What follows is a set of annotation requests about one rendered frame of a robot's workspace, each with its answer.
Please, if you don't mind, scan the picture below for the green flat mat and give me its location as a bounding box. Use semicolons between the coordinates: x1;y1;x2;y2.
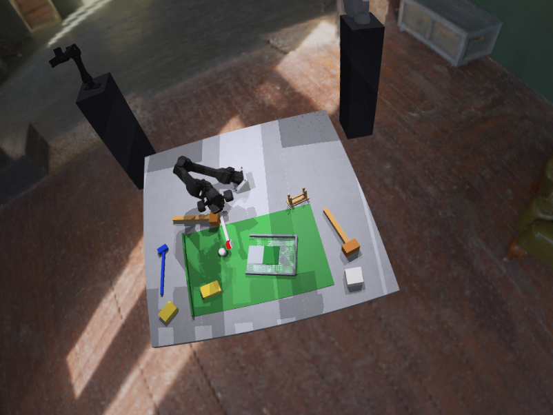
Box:
185;203;334;316

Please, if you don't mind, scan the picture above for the blue golf putter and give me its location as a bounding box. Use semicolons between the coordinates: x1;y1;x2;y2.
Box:
157;244;169;295

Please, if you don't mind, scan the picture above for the yellow rectangular block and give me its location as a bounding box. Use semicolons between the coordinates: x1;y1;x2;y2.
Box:
158;301;179;323
200;281;223;299

